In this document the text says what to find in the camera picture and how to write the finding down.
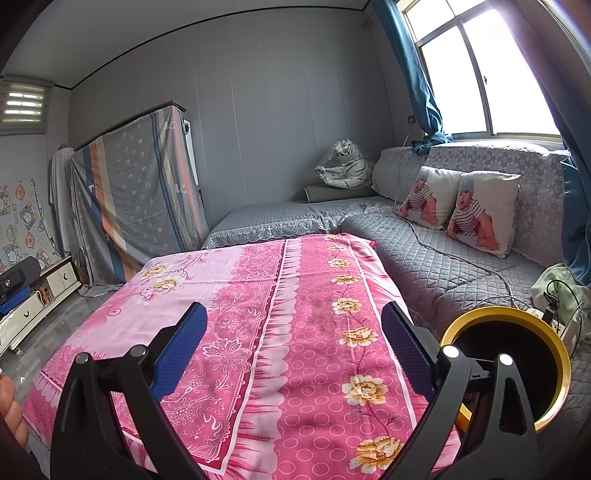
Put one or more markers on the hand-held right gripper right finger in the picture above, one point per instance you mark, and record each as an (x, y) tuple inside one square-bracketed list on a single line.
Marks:
[(406, 350)]

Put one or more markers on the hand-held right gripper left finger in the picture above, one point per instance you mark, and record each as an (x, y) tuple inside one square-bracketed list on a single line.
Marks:
[(180, 350)]

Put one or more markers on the black yellow-rimmed trash bin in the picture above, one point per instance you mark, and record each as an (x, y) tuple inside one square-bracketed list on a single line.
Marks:
[(503, 337)]

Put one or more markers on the person's left hand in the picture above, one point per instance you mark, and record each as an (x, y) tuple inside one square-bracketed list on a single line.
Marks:
[(11, 406)]

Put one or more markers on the cream tv cabinet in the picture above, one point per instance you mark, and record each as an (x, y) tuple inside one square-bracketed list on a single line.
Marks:
[(55, 281)]

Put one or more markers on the white hanging cloth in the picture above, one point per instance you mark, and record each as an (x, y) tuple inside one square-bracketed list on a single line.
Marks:
[(60, 198)]

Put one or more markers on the grey quilted sofa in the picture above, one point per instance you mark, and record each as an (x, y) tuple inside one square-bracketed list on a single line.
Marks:
[(438, 258)]

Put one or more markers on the pink floral tablecloth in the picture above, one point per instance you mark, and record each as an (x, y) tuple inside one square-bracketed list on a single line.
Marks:
[(300, 300)]

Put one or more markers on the striped sheet covered wardrobe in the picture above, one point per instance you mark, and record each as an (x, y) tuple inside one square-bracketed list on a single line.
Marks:
[(138, 194)]

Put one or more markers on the hatted baby print cushion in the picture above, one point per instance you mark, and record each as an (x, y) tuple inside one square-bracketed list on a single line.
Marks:
[(480, 212)]

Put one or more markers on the white power strip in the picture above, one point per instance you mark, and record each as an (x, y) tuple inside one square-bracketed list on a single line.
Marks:
[(565, 330)]

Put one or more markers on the light green cloth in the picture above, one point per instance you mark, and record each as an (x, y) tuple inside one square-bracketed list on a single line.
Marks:
[(558, 281)]

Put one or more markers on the window blind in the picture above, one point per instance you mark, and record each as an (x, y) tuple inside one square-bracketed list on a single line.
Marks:
[(23, 106)]

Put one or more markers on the grey pillow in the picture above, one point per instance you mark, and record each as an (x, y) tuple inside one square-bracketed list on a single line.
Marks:
[(318, 193)]

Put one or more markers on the white tiger plush toy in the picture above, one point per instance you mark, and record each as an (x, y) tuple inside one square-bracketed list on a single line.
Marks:
[(351, 166)]

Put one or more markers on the blue curtain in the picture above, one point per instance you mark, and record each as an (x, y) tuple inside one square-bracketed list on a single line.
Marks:
[(415, 69), (577, 207)]

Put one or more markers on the window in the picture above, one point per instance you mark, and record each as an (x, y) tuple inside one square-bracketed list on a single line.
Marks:
[(461, 83)]

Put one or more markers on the cartoon wall poster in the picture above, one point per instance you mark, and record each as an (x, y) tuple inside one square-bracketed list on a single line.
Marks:
[(23, 217)]

